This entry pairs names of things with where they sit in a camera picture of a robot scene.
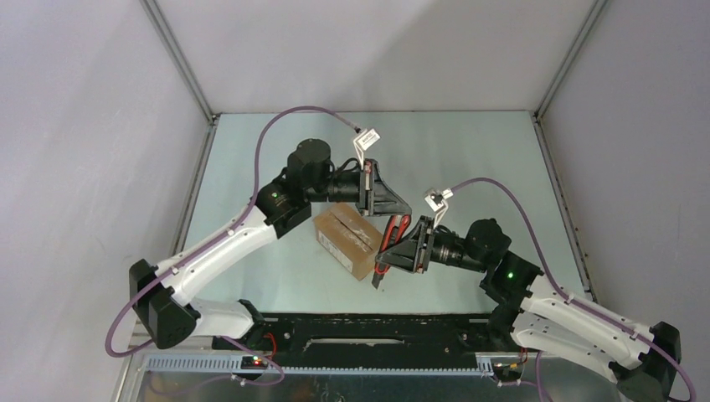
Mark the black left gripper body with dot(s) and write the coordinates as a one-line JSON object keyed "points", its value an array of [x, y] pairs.
{"points": [[366, 183]]}

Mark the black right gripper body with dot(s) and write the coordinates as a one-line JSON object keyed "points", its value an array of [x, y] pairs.
{"points": [[426, 236]]}

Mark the red black utility knife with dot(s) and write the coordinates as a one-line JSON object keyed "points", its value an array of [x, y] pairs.
{"points": [[394, 230]]}

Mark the brown cardboard express box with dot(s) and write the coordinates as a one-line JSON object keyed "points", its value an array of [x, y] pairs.
{"points": [[349, 238]]}

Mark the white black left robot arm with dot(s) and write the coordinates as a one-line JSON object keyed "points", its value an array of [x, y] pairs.
{"points": [[165, 294]]}

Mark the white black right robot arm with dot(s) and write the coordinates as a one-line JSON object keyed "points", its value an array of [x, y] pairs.
{"points": [[637, 358]]}

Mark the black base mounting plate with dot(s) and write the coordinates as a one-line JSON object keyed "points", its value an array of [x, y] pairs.
{"points": [[447, 340]]}

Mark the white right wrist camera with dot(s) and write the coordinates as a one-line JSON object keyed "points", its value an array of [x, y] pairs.
{"points": [[438, 202]]}

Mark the grey cable duct rail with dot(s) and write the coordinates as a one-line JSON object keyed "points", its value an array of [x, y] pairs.
{"points": [[241, 364]]}

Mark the aluminium frame post left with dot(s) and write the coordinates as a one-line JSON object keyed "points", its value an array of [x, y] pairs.
{"points": [[175, 52]]}

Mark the aluminium frame post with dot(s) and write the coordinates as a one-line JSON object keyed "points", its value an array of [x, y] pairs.
{"points": [[573, 51], [175, 52]]}

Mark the aluminium frame post right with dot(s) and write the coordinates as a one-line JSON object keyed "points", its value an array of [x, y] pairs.
{"points": [[573, 51]]}

